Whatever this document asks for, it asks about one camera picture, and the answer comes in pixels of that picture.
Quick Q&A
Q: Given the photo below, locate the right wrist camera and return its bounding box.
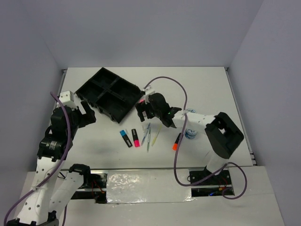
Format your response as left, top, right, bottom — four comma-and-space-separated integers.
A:
142, 85, 155, 104

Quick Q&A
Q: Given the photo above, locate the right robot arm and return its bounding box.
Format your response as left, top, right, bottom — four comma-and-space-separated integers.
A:
135, 93, 244, 184

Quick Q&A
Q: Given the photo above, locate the silver foil panel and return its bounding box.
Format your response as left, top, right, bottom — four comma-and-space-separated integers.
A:
106, 169, 194, 204

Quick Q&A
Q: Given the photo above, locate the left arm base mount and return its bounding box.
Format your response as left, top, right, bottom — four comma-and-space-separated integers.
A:
57, 164, 107, 204

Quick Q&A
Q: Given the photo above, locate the yellow pen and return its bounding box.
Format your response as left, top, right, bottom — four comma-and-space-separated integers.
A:
151, 125, 162, 146

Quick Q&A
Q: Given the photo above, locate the blue white pen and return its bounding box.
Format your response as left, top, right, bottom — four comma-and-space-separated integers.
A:
141, 123, 151, 145

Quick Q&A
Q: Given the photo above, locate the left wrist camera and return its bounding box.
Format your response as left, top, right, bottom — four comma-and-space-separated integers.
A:
59, 90, 74, 105

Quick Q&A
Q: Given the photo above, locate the green white pen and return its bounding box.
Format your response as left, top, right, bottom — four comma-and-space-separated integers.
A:
147, 128, 151, 153

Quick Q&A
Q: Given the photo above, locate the black compartment tray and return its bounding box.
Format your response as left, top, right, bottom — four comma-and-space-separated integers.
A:
76, 67, 143, 123

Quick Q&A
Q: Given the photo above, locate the pink highlighter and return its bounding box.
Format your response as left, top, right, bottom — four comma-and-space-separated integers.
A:
131, 129, 140, 147

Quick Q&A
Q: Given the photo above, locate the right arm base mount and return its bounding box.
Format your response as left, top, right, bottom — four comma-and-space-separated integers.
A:
191, 169, 234, 197

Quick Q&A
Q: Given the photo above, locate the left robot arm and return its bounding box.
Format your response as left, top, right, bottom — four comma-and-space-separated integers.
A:
4, 101, 96, 226

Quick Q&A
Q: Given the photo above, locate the blue highlighter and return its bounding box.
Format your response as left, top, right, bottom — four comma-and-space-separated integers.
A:
119, 130, 133, 147

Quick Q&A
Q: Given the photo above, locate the orange highlighter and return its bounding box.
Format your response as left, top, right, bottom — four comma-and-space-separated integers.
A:
172, 133, 182, 151

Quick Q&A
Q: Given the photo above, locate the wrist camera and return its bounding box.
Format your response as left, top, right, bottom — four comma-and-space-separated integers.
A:
59, 90, 74, 105
142, 85, 155, 104

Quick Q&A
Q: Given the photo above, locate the blue tape roll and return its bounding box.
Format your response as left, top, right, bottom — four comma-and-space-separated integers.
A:
186, 108, 197, 113
184, 129, 198, 139

